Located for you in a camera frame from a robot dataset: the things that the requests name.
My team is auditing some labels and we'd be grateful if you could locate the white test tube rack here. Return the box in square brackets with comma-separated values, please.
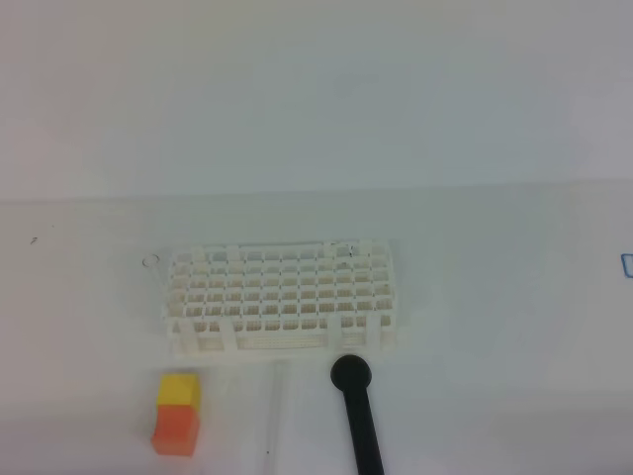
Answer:
[161, 239, 398, 359]

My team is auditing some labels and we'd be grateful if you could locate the clear glass test tube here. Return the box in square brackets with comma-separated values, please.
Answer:
[268, 362, 288, 456]

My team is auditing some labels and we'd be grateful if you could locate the orange block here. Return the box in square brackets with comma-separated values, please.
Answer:
[151, 405, 200, 457]

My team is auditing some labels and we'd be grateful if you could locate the blue outlined label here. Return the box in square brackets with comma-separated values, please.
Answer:
[620, 253, 633, 279]

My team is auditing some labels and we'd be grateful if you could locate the yellow block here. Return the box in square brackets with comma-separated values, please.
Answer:
[156, 373, 201, 412]

